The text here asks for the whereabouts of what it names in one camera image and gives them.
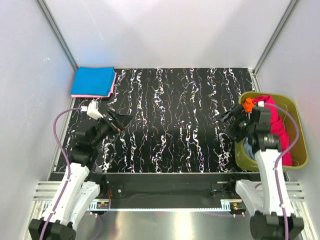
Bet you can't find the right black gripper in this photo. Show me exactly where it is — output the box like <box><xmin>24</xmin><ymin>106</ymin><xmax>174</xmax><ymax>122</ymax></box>
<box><xmin>214</xmin><ymin>103</ymin><xmax>255</xmax><ymax>143</ymax></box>

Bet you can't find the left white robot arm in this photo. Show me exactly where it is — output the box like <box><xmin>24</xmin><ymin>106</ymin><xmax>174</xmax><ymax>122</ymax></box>
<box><xmin>28</xmin><ymin>106</ymin><xmax>133</xmax><ymax>240</ymax></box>

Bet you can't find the right aluminium frame post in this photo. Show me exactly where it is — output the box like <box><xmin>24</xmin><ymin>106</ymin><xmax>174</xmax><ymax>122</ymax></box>
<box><xmin>252</xmin><ymin>0</ymin><xmax>300</xmax><ymax>75</ymax></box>

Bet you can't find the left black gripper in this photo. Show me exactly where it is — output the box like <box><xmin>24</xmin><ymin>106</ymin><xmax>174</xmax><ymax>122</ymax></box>
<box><xmin>91</xmin><ymin>108</ymin><xmax>134</xmax><ymax>147</ymax></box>

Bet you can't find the left aluminium frame post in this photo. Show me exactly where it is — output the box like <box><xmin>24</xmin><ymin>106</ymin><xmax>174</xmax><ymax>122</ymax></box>
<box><xmin>35</xmin><ymin>0</ymin><xmax>79</xmax><ymax>71</ymax></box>

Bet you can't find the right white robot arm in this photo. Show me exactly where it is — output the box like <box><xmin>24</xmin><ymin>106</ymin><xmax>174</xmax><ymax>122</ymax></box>
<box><xmin>215</xmin><ymin>101</ymin><xmax>305</xmax><ymax>240</ymax></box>

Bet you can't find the grey blue t shirt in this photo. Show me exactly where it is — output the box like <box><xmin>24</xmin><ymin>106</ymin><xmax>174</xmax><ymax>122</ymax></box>
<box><xmin>243</xmin><ymin>137</ymin><xmax>255</xmax><ymax>160</ymax></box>

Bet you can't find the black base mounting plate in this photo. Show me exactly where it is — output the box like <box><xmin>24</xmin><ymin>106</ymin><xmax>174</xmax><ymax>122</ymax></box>
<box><xmin>96</xmin><ymin>172</ymin><xmax>261</xmax><ymax>199</ymax></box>

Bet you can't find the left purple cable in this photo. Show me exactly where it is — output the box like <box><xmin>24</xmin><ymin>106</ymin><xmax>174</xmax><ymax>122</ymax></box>
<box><xmin>37</xmin><ymin>107</ymin><xmax>103</xmax><ymax>240</ymax></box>

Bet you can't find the aluminium frame post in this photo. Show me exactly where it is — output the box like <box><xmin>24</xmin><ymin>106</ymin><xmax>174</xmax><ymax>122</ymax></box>
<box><xmin>35</xmin><ymin>0</ymin><xmax>79</xmax><ymax>71</ymax></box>
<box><xmin>252</xmin><ymin>0</ymin><xmax>300</xmax><ymax>75</ymax></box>

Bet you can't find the orange t shirt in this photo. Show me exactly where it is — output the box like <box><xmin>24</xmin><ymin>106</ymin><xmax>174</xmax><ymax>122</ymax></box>
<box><xmin>241</xmin><ymin>97</ymin><xmax>255</xmax><ymax>113</ymax></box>

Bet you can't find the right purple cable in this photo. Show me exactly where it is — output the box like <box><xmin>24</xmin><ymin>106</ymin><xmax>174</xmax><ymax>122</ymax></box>
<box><xmin>254</xmin><ymin>101</ymin><xmax>300</xmax><ymax>240</ymax></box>

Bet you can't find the folded pink t shirt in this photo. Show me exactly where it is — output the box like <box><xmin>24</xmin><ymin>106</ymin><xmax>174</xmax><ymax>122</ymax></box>
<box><xmin>70</xmin><ymin>72</ymin><xmax>118</xmax><ymax>99</ymax></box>

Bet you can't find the olive green plastic bin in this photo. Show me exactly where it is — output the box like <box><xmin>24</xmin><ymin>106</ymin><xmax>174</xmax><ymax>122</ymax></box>
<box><xmin>234</xmin><ymin>91</ymin><xmax>310</xmax><ymax>172</ymax></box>

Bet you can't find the magenta t shirt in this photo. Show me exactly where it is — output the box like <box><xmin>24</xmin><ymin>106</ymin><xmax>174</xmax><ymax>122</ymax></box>
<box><xmin>253</xmin><ymin>95</ymin><xmax>290</xmax><ymax>151</ymax></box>

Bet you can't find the aluminium front rail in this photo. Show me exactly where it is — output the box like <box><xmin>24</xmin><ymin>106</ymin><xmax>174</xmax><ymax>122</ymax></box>
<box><xmin>33</xmin><ymin>181</ymin><xmax>305</xmax><ymax>212</ymax></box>

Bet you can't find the purple cable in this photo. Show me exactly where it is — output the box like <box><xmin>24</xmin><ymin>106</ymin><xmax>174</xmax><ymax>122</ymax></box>
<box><xmin>37</xmin><ymin>107</ymin><xmax>103</xmax><ymax>240</ymax></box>
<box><xmin>254</xmin><ymin>101</ymin><xmax>300</xmax><ymax>240</ymax></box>

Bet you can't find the black marble pattern mat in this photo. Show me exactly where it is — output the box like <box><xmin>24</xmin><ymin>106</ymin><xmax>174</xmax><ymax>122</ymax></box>
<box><xmin>51</xmin><ymin>67</ymin><xmax>258</xmax><ymax>174</ymax></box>

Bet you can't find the folded blue t shirt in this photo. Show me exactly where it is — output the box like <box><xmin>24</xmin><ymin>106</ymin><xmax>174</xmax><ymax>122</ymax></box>
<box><xmin>70</xmin><ymin>66</ymin><xmax>117</xmax><ymax>98</ymax></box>

